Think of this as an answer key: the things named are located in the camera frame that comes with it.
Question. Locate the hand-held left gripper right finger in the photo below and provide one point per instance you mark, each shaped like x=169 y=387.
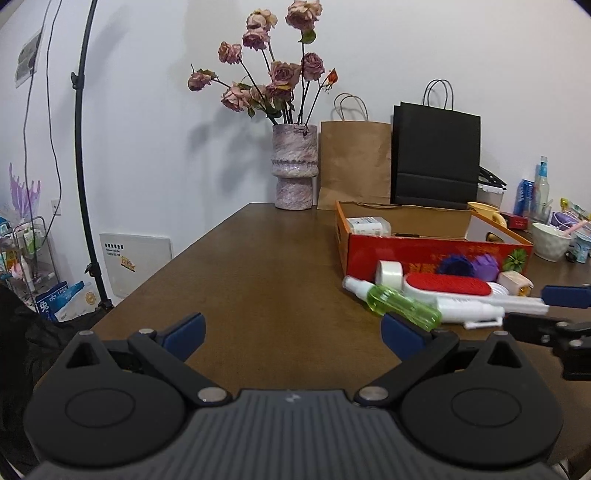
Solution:
x=400 y=334

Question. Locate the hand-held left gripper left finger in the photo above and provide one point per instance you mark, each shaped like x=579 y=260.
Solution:
x=187 y=333

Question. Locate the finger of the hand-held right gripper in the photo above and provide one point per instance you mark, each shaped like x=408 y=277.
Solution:
x=565 y=296
x=531 y=327

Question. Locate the green spray bottle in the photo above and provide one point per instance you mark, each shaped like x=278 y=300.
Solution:
x=401 y=304

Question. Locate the cream cube block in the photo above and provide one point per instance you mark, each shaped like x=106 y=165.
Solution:
x=515 y=282

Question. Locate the white round lid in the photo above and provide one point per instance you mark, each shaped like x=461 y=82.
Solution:
x=499 y=289

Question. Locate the white tape roll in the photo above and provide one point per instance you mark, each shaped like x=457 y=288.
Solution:
x=388 y=273

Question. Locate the red lint brush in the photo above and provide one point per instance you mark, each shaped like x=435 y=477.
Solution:
x=443 y=284

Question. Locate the purple ridged lid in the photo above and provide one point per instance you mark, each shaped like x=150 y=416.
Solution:
x=485 y=266

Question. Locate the red cardboard box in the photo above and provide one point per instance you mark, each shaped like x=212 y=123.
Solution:
x=369 y=254

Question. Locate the blue ridged lid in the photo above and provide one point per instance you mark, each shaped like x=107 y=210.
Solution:
x=455 y=266

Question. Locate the white plastic bottle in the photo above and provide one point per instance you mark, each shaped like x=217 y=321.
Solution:
x=367 y=226

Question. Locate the small black object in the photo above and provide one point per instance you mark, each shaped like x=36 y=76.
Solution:
x=571 y=256

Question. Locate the light blue cup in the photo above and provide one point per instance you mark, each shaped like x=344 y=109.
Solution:
x=584 y=247

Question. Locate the white ribbed bowl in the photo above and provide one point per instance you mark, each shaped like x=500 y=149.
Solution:
x=549 y=244

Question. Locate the pink spoon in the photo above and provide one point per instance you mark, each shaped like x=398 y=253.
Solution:
x=572 y=229

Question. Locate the purple small appliance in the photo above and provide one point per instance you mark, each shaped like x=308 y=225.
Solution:
x=565 y=218

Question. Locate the yellow green packet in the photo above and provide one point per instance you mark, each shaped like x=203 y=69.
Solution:
x=575 y=207

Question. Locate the small red box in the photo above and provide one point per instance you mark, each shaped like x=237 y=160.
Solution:
x=515 y=220

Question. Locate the blue drink can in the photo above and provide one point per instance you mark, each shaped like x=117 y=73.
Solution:
x=524 y=196

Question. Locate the clear glass bottle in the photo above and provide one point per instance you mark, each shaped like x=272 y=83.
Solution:
x=542 y=184

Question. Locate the yellow mug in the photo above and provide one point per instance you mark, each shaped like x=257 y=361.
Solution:
x=485 y=210

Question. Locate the blue tissue pack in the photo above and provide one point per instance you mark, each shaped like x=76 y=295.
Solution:
x=64 y=302

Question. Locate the clear container with black lid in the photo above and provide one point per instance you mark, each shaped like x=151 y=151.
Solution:
x=491 y=189

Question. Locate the dark cloth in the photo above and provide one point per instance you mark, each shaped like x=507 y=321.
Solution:
x=27 y=350

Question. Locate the brown paper bag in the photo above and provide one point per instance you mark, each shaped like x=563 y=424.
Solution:
x=353 y=161

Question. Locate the black paper bag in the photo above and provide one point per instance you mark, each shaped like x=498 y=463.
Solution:
x=434 y=147

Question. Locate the pink marbled ceramic vase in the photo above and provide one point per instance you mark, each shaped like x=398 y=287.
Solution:
x=294 y=161

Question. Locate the purple feather decoration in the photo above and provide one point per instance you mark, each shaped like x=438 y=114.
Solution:
x=23 y=194

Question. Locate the black light stand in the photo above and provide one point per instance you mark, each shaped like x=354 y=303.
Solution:
x=82 y=138

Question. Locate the dried pink rose bouquet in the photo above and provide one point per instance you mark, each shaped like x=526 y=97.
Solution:
x=281 y=76

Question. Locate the white wall panel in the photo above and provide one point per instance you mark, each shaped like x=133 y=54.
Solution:
x=134 y=263

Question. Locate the white wall socket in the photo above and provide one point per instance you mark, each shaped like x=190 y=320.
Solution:
x=56 y=207

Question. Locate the wall poster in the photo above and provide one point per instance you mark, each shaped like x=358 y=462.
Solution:
x=28 y=57

